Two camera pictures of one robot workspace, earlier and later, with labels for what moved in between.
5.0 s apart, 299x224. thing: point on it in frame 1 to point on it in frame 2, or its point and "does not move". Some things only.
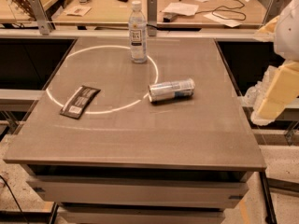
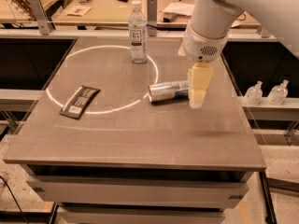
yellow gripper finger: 283,89 to 202,48
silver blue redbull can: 171,90 does not move
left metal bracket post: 40,14 does not move
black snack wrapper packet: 80,102 does not move
